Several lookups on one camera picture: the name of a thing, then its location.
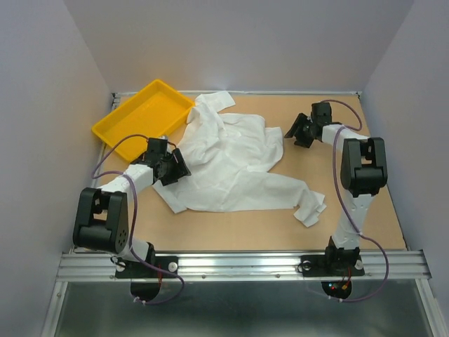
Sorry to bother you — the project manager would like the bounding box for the yellow plastic tray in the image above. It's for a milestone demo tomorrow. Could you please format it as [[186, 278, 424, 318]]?
[[92, 79, 194, 147]]

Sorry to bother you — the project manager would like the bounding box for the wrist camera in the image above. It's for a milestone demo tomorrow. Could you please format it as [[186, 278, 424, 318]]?
[[146, 138, 168, 156], [310, 102, 332, 125]]

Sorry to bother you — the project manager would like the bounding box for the aluminium front rail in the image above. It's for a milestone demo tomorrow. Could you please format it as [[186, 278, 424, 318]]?
[[56, 250, 431, 283]]

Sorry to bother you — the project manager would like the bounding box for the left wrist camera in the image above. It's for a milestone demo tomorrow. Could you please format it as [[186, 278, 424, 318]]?
[[146, 138, 168, 156]]

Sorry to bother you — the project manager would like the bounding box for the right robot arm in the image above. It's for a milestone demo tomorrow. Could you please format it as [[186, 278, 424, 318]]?
[[285, 112, 388, 277]]

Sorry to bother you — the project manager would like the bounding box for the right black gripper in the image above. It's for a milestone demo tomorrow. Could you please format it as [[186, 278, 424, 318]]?
[[283, 112, 316, 147]]

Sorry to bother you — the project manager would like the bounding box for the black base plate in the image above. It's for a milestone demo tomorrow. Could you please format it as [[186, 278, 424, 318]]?
[[109, 256, 178, 279], [297, 254, 365, 277]]

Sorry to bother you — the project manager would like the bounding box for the aluminium left side rail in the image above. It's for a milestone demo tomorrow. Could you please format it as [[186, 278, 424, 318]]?
[[72, 93, 122, 253]]

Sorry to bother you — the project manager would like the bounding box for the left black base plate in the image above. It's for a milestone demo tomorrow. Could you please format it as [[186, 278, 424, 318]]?
[[109, 256, 178, 279]]

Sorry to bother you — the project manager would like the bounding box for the aluminium rail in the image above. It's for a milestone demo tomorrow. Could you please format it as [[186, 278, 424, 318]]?
[[112, 90, 362, 98], [72, 93, 122, 253], [56, 250, 431, 283]]

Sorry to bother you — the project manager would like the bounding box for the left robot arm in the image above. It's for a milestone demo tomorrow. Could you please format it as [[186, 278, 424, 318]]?
[[73, 148, 190, 277]]

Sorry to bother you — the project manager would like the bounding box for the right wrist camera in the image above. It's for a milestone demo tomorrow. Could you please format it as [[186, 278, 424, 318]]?
[[310, 102, 332, 125]]

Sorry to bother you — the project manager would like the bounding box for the aluminium back rail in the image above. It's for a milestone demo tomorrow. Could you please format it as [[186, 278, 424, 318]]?
[[112, 90, 362, 98]]

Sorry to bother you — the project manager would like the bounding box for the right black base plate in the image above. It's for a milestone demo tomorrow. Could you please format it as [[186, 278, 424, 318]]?
[[297, 254, 365, 277]]

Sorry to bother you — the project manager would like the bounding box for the white long sleeve shirt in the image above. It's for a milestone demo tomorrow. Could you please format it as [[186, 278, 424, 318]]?
[[153, 91, 326, 227]]

